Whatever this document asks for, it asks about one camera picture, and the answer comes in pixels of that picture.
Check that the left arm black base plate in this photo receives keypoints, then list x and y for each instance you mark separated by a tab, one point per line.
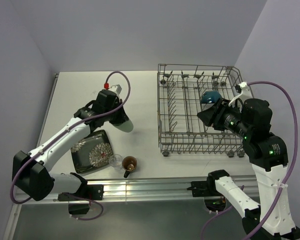
89	193

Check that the light green cup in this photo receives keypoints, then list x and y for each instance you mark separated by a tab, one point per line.
125	127

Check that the blue bowl with tan interior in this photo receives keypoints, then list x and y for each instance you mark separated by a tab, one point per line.
210	97

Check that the dark brown mug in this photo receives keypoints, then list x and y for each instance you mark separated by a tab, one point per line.
129	164

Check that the aluminium rail frame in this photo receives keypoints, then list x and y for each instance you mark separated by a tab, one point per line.
171	144

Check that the clear drinking glass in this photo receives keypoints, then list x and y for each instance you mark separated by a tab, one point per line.
115	161

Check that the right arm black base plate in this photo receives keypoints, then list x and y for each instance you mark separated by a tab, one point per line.
213	200

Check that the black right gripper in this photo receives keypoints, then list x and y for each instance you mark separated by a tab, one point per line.
214	113

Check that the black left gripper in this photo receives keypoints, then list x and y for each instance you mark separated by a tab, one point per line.
122	118

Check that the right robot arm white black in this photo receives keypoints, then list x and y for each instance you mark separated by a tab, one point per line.
260	162

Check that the black square floral plate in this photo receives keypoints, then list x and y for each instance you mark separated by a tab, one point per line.
92	152

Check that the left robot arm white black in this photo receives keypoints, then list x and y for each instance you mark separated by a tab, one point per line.
31	171

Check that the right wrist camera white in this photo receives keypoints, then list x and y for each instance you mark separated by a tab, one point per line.
244	93

